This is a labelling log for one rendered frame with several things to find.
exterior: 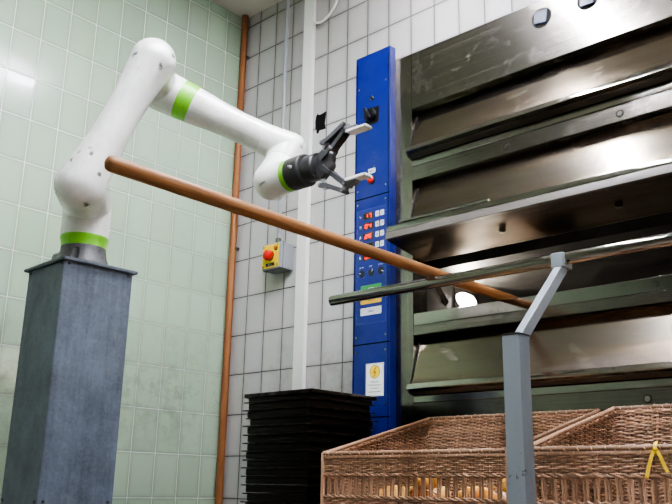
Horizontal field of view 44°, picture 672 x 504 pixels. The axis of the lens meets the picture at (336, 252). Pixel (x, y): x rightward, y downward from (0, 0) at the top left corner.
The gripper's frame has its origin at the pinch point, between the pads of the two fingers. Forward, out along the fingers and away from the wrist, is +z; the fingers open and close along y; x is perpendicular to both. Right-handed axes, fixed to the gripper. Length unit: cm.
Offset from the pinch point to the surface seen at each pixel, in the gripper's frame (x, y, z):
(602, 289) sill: -55, 32, 37
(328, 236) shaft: 21.8, 29.8, 7.8
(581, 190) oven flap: -40, 9, 40
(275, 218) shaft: 38.5, 29.9, 8.1
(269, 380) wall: -56, 47, -92
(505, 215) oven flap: -42.2, 9.8, 15.9
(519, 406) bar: 5, 68, 45
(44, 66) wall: 31, -52, -117
